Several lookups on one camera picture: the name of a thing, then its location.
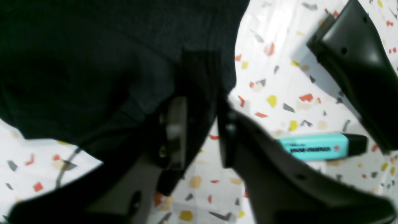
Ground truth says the black T-shirt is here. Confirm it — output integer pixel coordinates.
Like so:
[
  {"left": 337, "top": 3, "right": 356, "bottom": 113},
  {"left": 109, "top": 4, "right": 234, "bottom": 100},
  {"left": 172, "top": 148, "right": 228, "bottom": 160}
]
[{"left": 1, "top": 0, "right": 249, "bottom": 160}]

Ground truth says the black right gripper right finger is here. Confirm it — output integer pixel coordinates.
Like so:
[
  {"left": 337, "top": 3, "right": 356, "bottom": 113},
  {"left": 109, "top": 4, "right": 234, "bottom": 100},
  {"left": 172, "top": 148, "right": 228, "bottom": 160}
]
[{"left": 217, "top": 98, "right": 397, "bottom": 224}]

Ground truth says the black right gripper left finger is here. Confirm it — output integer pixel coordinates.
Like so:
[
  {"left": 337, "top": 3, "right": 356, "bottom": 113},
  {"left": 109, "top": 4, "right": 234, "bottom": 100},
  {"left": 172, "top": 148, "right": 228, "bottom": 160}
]
[{"left": 7, "top": 96, "right": 188, "bottom": 224}]

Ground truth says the turquoise highlighter marker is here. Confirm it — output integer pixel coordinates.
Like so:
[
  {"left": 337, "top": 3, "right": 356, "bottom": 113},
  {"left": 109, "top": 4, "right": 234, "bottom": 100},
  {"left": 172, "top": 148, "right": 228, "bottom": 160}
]
[{"left": 277, "top": 133, "right": 368, "bottom": 161}]

